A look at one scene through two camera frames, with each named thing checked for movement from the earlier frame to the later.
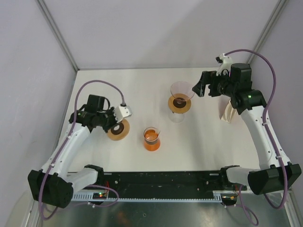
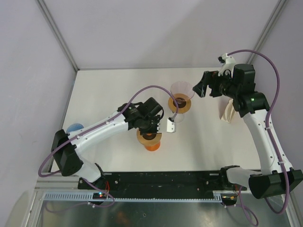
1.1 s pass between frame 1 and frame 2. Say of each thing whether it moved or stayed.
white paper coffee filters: stayed
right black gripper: stayed
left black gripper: moved
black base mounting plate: stayed
